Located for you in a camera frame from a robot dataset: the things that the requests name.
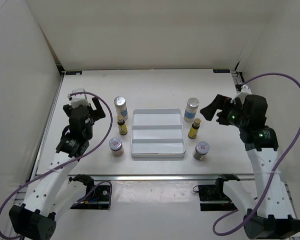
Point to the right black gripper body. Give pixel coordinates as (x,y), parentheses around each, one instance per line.
(232,115)

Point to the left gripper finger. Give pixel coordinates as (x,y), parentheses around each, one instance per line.
(98,112)
(68,110)

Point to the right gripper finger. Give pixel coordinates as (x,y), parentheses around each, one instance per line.
(221,102)
(209,111)

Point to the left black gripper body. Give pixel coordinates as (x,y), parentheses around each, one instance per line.
(88,134)

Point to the tall blue-label shaker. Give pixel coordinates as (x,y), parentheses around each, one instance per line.
(121,107)
(191,109)

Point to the small yellow-label bottle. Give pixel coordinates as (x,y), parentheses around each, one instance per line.
(192,134)
(121,125)

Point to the white-lid spice jar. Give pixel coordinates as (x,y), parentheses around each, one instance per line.
(201,150)
(116,146)

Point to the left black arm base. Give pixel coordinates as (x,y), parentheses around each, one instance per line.
(98,195)

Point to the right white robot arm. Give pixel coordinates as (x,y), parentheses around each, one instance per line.
(268,216)

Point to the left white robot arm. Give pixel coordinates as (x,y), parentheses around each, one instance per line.
(56,192)

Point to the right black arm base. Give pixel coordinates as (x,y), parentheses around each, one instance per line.
(212,197)

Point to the white three-compartment tray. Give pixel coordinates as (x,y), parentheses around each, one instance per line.
(157,133)

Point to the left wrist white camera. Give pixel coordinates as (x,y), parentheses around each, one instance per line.
(78,99)

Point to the wrist white camera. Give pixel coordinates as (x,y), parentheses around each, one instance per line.
(242,91)
(78,99)

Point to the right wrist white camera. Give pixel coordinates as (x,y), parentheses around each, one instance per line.
(242,91)

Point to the aluminium front rail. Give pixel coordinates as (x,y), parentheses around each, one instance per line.
(156,177)

